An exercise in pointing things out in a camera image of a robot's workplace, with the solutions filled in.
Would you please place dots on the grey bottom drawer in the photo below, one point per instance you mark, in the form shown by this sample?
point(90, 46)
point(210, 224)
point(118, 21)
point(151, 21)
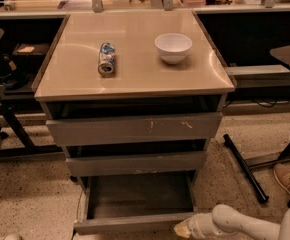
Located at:
point(139, 202)

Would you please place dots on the black table leg frame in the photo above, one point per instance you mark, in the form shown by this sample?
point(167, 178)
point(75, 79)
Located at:
point(248, 165)

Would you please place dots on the crushed blue soda can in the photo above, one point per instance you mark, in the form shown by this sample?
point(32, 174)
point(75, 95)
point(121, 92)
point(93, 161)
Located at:
point(106, 63)

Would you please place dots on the white ceramic bowl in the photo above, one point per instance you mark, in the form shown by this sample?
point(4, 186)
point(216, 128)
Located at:
point(173, 47)

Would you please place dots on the grey top drawer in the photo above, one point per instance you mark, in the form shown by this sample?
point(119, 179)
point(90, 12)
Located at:
point(134, 129)

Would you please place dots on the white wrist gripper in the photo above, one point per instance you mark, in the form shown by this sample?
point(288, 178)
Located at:
point(195, 224)

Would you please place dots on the grey middle drawer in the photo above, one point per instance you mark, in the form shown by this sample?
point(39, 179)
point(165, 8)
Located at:
point(136, 158)

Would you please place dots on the grey drawer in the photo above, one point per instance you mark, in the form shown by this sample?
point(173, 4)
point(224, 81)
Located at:
point(134, 129)
point(139, 202)
point(136, 158)

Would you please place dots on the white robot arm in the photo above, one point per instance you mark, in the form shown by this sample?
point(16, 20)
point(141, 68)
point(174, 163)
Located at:
point(225, 221)

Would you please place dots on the tan sneaker shoe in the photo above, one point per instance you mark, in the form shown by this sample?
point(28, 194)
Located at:
point(282, 176)

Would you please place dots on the grey drawer cabinet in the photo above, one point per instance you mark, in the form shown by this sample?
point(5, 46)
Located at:
point(142, 83)

